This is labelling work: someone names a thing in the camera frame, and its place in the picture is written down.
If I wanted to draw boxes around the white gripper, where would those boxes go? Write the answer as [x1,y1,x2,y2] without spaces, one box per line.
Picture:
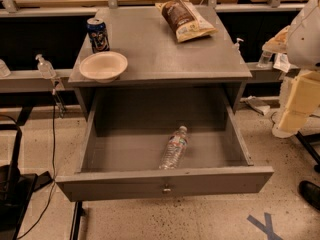
[272,71,320,138]

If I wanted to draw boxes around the clear plastic water bottle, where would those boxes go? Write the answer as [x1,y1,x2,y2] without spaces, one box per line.
[159,126,188,170]

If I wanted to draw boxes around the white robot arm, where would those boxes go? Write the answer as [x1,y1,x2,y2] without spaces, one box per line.
[262,0,320,138]

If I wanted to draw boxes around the water bottle on right shelf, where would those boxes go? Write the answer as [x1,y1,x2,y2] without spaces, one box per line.
[257,50,273,68]

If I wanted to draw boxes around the small pump bottle behind cabinet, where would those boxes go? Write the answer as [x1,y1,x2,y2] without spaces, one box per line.
[234,37,244,54]

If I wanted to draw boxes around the grey cabinet with counter top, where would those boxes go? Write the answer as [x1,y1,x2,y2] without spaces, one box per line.
[68,5,253,122]

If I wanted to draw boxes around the grey open top drawer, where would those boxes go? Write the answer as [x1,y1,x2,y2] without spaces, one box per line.
[57,87,273,201]

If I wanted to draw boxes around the clear hand sanitizer pump bottle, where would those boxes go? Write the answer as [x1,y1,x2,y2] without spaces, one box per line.
[35,54,56,79]

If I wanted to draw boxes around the white box on floor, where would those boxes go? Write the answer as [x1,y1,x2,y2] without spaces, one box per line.
[246,96,270,115]

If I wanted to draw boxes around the white packet on right shelf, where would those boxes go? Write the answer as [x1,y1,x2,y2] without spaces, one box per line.
[273,53,291,73]

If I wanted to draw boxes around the black shoe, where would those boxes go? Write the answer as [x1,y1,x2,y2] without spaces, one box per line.
[299,181,320,211]

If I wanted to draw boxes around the brown and white chip bag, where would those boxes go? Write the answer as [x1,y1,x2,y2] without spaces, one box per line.
[155,0,217,43]

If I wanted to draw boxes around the white paper bowl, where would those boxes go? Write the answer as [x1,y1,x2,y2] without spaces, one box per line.
[79,51,128,83]

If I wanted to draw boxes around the blue soda can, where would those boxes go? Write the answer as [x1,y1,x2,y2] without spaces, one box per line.
[87,18,110,53]

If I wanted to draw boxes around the black stand base at left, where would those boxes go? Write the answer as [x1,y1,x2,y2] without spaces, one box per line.
[0,116,53,240]

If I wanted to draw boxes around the black cable on floor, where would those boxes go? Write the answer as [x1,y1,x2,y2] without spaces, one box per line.
[16,88,58,240]

